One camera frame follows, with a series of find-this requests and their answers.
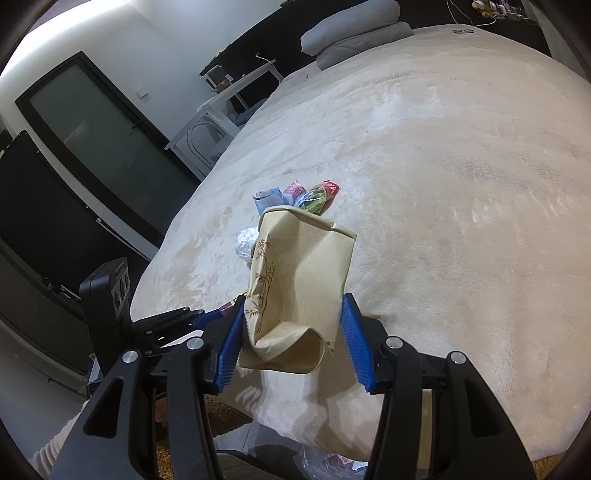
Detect white framed glass jug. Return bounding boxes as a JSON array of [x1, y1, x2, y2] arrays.
[[205, 65, 232, 93]]

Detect blue packet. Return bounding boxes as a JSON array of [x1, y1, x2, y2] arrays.
[[252, 186, 289, 214]]

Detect small bedside bottles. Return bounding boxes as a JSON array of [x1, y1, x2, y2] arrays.
[[494, 0, 527, 21]]

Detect green and red packet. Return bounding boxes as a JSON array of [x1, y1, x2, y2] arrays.
[[295, 180, 341, 217]]

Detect bed with cream blanket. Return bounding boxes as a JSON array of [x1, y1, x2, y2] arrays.
[[129, 21, 591, 462]]

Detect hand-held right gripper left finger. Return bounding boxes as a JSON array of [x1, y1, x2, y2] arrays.
[[48, 295, 245, 480]]

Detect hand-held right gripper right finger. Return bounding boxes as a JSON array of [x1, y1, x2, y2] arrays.
[[341, 293, 539, 480]]

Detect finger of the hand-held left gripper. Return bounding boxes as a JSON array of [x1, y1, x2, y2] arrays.
[[133, 306, 232, 335], [139, 330, 204, 357]]

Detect black panel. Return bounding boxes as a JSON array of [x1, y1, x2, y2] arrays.
[[0, 130, 160, 384]]

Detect white chair grey cushion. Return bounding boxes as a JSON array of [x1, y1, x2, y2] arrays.
[[187, 111, 241, 169]]

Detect small pink packet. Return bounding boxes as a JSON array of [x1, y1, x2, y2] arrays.
[[281, 181, 306, 206]]

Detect white tissue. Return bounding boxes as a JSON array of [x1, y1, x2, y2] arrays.
[[235, 226, 260, 268]]

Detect tan paper bag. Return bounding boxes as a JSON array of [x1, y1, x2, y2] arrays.
[[236, 205, 358, 374]]

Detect black framed glass door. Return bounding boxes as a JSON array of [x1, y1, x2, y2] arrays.
[[15, 51, 201, 247]]

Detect grey pillow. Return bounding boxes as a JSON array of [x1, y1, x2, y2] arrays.
[[316, 21, 414, 70]]

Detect grey folded pillows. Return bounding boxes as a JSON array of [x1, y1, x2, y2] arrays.
[[300, 0, 402, 56]]

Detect white desk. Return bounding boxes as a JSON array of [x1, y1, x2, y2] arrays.
[[165, 62, 284, 181]]

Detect clear plastic bag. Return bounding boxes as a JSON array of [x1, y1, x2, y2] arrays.
[[295, 443, 370, 480]]

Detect black headboard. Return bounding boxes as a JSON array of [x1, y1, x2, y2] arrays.
[[199, 0, 555, 114]]

